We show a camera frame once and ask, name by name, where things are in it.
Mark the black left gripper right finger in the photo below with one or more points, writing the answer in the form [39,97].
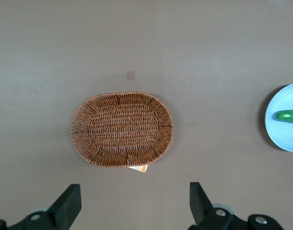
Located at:
[201,210]

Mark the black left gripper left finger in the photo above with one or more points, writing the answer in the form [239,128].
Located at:
[64,210]

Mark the light blue round plate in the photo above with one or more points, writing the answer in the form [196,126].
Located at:
[283,139]

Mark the green cucumber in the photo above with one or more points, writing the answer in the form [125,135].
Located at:
[289,116]

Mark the brown oval wicker basket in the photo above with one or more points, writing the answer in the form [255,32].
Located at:
[122,129]

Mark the orange white basket tag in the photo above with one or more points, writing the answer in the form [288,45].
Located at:
[140,169]

